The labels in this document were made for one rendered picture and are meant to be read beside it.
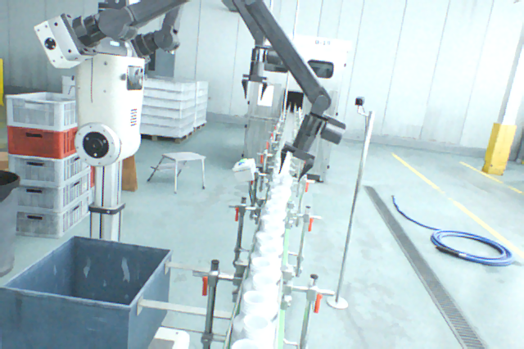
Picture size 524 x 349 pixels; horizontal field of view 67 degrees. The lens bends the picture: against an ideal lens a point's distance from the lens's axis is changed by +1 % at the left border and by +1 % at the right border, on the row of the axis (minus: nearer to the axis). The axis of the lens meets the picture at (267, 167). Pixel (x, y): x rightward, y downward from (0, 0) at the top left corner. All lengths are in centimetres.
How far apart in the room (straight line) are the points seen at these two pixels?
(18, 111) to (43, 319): 257
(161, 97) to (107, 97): 641
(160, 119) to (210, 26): 454
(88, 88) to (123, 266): 60
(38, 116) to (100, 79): 204
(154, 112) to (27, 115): 463
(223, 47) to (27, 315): 1081
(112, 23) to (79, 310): 76
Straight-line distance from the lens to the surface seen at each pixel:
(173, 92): 778
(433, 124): 1209
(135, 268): 131
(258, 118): 590
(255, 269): 72
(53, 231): 366
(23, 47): 1391
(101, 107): 146
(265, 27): 117
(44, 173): 353
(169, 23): 169
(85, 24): 131
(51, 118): 342
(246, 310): 63
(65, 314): 107
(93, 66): 146
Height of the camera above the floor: 149
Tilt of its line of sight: 13 degrees down
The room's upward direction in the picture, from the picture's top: 7 degrees clockwise
